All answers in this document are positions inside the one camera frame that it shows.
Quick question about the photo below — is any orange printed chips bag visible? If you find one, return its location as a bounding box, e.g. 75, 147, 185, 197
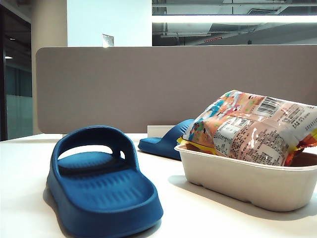
176, 90, 317, 167

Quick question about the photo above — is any beige pulp food box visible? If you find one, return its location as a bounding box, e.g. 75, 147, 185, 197
174, 143, 317, 213

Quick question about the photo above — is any blue ribbed foam slipper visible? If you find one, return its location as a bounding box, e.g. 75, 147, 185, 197
137, 119, 196, 161

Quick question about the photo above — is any grey-brown desk partition screen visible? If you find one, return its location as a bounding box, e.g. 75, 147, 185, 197
36, 45, 317, 134

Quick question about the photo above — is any large blue foam slipper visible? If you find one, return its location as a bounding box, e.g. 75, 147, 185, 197
45, 125, 164, 238

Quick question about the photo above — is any white ceiling light strip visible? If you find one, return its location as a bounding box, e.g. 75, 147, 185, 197
152, 15, 317, 23

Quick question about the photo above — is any dark glass door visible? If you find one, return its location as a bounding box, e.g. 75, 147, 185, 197
0, 4, 33, 141

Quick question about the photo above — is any white desk cable tray cover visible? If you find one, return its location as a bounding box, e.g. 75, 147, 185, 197
147, 124, 175, 138

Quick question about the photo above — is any silver wall plate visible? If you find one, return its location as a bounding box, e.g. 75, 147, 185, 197
102, 34, 115, 48

